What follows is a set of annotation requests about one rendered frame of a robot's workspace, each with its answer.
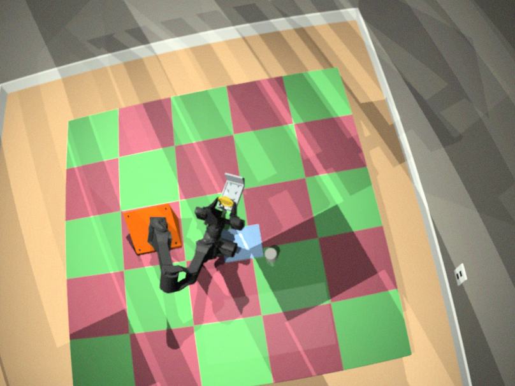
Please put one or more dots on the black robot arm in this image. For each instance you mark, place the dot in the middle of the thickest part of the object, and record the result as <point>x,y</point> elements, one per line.
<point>160,238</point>

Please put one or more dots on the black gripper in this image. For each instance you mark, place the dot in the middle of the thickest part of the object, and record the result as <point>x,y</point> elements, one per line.
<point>233,221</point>

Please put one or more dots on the grey cylinder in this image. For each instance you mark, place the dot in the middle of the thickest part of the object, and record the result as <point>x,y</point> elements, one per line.
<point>271,255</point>

